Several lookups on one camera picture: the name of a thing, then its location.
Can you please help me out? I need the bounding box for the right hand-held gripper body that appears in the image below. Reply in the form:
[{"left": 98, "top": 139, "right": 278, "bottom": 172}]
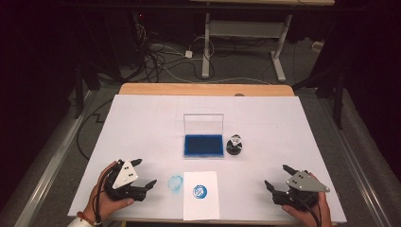
[{"left": 272, "top": 169, "right": 331, "bottom": 209}]

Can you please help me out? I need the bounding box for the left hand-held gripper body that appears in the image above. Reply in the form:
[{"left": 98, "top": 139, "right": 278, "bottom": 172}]
[{"left": 103, "top": 159, "right": 149, "bottom": 202}]

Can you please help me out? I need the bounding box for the black stamp with crystal handle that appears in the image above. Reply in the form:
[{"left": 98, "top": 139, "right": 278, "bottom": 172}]
[{"left": 226, "top": 133, "right": 244, "bottom": 156}]

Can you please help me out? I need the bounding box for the blue ink pad clear case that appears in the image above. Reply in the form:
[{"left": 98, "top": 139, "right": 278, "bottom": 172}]
[{"left": 183, "top": 113, "right": 225, "bottom": 159}]

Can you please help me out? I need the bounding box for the person's right hand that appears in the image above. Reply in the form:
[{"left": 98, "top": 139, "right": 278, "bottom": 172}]
[{"left": 282, "top": 171, "right": 334, "bottom": 227}]

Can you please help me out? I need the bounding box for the person's left hand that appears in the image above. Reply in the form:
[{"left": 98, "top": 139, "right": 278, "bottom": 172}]
[{"left": 83, "top": 161, "right": 135, "bottom": 223}]

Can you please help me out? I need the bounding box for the large white table cover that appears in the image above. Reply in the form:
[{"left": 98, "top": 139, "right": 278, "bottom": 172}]
[{"left": 67, "top": 94, "right": 348, "bottom": 223}]

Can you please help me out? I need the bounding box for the small white paper sheet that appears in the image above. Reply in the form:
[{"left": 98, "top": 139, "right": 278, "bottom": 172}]
[{"left": 183, "top": 170, "right": 220, "bottom": 221}]

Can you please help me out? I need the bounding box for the black metal stand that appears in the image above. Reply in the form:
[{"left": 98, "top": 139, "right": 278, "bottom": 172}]
[
  {"left": 291, "top": 67, "right": 345, "bottom": 131},
  {"left": 74, "top": 60, "right": 102, "bottom": 120}
]

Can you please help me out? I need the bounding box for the wooden table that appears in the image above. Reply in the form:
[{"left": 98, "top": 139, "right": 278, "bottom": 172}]
[{"left": 117, "top": 82, "right": 339, "bottom": 227}]

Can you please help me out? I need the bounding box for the black box with red light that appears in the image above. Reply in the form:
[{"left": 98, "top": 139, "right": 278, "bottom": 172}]
[{"left": 131, "top": 10, "right": 149, "bottom": 69}]

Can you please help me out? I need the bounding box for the beige desk top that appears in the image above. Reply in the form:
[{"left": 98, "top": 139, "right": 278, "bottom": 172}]
[{"left": 189, "top": 0, "right": 336, "bottom": 7}]

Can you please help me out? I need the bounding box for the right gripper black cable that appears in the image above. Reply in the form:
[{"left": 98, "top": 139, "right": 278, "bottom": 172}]
[{"left": 296, "top": 197, "right": 323, "bottom": 227}]

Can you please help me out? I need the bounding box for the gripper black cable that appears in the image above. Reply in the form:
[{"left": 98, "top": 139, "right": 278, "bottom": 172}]
[
  {"left": 296, "top": 197, "right": 323, "bottom": 227},
  {"left": 94, "top": 164, "right": 118, "bottom": 225}
]

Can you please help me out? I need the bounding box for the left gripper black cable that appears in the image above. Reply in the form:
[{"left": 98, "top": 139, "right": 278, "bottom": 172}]
[{"left": 94, "top": 164, "right": 118, "bottom": 225}]

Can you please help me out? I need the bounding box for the aluminium floor rail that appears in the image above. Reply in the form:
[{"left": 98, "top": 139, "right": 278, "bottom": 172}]
[
  {"left": 13, "top": 89, "right": 96, "bottom": 227},
  {"left": 318, "top": 94, "right": 393, "bottom": 227}
]

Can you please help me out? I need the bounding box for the red bead bracelet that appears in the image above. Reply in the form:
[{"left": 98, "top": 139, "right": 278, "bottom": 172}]
[{"left": 77, "top": 211, "right": 96, "bottom": 226}]

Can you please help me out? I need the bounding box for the long black floor cable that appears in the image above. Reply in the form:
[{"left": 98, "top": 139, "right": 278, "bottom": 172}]
[{"left": 76, "top": 98, "right": 114, "bottom": 161}]

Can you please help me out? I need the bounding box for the bundle of black floor cables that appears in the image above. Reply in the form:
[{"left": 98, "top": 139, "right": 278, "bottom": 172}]
[{"left": 133, "top": 23, "right": 216, "bottom": 83}]

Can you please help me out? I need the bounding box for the white floor cable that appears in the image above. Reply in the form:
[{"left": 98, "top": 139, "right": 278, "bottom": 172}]
[{"left": 157, "top": 64, "right": 272, "bottom": 86}]

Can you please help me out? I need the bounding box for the white metal desk frame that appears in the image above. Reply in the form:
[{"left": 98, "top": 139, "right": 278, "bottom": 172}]
[{"left": 201, "top": 12, "right": 293, "bottom": 83}]

